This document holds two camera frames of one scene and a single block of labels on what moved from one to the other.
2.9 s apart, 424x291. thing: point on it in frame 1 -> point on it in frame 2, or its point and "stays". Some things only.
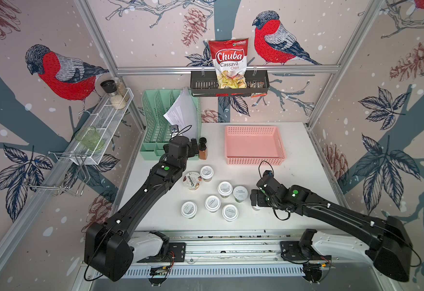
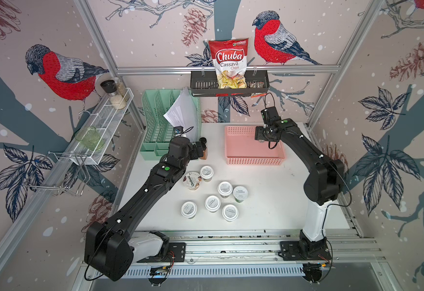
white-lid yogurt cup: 225,188 stays
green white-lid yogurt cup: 240,193 stays
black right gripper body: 261,200 -> 261,134
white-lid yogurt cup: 206,173 stays
